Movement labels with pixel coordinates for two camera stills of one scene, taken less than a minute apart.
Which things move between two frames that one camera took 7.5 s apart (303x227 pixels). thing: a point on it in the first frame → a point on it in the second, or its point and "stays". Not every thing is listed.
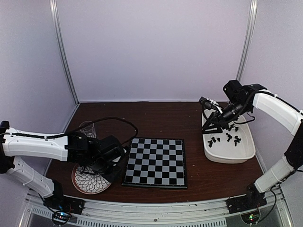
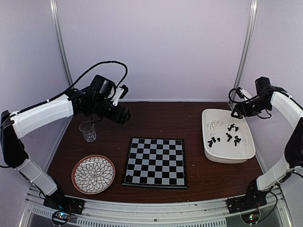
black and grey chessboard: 156,162 stays
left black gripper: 111,176 → 119,116
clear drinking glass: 89,130 stays
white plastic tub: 234,145 stays
